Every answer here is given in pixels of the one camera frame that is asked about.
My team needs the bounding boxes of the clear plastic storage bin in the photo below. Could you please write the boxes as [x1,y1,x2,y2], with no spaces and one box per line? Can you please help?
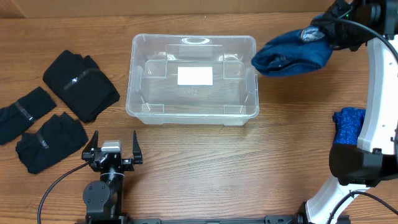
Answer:
[126,34,259,126]

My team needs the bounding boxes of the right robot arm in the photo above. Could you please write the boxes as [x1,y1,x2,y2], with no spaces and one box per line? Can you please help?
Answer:
[295,0,397,223]

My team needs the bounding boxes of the large black garment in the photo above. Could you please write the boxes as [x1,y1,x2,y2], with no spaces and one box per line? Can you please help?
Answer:
[43,50,120,123]

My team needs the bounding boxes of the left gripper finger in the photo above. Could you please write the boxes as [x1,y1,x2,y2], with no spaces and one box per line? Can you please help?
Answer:
[83,130,98,153]
[132,131,142,161]

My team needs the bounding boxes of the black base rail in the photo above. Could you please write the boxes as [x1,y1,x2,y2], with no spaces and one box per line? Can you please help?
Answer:
[74,213,351,224]

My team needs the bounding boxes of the sparkly blue garment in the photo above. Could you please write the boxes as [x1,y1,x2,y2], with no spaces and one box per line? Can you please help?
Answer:
[332,107,366,145]

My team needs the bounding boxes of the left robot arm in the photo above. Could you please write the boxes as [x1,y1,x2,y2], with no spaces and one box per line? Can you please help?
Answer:
[81,131,143,223]

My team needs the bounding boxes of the white label in bin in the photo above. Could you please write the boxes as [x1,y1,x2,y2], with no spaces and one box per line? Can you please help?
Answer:
[177,67,213,86]

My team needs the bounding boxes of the blue denim jeans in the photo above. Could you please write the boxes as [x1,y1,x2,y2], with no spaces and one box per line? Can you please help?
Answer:
[251,26,332,77]

